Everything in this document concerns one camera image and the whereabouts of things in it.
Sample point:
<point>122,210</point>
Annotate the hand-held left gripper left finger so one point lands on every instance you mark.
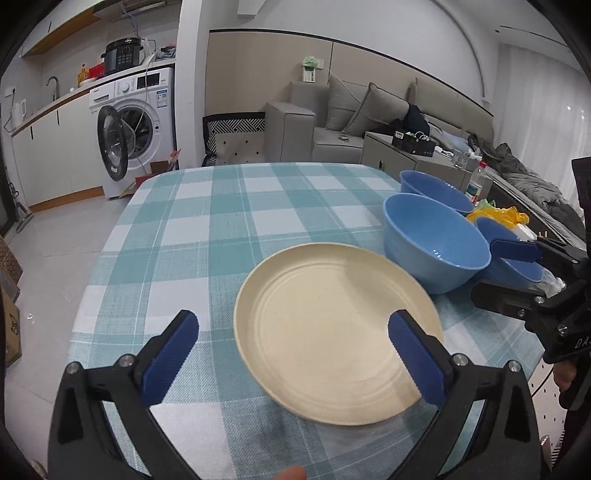
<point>171,360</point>

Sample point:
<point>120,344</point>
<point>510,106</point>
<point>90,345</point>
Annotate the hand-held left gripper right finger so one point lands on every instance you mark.
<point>418,355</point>

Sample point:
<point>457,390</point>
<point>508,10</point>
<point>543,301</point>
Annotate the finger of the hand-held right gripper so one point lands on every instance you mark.
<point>508,300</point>
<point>515,250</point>

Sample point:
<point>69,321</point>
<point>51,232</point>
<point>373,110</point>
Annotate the blue bowl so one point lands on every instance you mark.
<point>512,276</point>
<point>429,258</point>
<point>429,191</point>

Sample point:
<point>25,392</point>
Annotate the person's right hand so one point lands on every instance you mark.
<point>564,374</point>

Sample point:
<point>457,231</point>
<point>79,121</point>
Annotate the person's left hand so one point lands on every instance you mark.
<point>288,473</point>

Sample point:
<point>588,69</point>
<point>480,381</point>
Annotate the white container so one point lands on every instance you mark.
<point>524,232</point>

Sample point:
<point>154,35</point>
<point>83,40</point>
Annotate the yellow plastic bag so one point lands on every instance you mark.
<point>494,217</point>

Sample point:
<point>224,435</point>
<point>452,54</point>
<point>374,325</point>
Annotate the green plastic bag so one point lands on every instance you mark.
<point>485,203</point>

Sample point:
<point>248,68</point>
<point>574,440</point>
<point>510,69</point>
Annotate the grey blanket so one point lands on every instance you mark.
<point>526,184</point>

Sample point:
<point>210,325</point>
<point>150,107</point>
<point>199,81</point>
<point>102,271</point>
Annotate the clear plastic bottle red cap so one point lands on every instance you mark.
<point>475,184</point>

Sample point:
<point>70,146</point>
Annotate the white dotted floor mat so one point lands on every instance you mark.
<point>547,415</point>

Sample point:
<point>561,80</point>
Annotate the tissue box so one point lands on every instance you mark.
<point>464,159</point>

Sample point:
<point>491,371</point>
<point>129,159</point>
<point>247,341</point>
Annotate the teal checkered tablecloth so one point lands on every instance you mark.
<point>207,258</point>

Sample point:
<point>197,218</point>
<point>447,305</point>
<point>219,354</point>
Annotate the black box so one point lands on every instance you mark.
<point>415,144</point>

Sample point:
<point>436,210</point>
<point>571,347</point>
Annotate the brown cardboard box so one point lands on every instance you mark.
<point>11,327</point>

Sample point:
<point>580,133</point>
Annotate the grey side cabinet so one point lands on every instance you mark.
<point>383,152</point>

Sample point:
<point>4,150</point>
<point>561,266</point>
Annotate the dark bag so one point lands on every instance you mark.
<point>415,119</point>

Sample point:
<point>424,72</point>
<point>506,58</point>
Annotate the patterned brown cardboard sheet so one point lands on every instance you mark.
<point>9,261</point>

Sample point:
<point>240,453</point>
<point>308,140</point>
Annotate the small open cardboard box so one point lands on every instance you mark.
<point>157,168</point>

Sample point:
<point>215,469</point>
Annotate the grey cushion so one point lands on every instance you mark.
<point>376,110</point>
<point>341,101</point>

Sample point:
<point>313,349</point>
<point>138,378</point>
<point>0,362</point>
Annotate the stick vacuum cleaner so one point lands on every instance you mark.
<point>23,217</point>

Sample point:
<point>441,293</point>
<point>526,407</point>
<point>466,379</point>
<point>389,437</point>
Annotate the black white patterned chair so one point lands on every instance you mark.
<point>235,138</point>

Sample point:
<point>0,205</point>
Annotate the white kitchen counter cabinet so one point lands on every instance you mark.
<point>60,152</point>

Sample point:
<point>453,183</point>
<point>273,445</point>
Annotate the white washing machine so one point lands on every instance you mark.
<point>154,120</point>

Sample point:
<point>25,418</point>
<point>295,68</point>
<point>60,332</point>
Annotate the grey sofa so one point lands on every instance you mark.
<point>291,134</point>

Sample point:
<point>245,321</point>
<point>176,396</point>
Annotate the white electric kettle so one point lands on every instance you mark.
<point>18,115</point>

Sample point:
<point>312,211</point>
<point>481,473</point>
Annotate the kitchen faucet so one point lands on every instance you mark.
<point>55,85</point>

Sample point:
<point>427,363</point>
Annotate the red box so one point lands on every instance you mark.
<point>96,71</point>

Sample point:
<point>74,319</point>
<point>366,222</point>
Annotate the orange bottle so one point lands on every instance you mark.
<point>83,74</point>

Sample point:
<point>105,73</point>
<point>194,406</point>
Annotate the black pressure cooker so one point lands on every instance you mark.
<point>122,57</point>

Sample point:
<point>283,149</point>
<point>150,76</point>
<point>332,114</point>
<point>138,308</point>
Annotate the white upper kitchen cabinets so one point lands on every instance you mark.
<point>51,32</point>

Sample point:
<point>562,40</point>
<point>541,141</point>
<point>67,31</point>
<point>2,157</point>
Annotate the range hood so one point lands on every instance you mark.
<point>143,3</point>

